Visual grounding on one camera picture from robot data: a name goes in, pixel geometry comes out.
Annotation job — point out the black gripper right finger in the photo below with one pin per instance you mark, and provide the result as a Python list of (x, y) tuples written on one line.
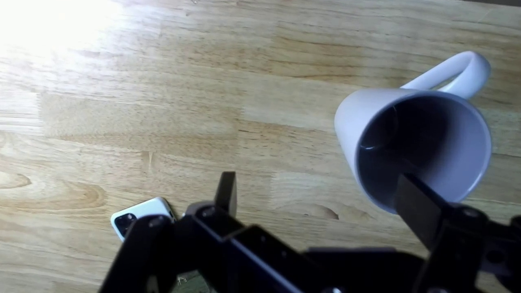
[(433, 217)]

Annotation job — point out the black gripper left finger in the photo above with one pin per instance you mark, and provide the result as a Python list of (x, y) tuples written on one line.
[(217, 233)]

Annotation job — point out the white ceramic mug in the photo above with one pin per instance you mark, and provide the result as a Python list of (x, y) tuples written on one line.
[(428, 147)]

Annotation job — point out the smartphone with white camera end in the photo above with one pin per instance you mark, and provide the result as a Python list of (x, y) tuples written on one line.
[(147, 212)]

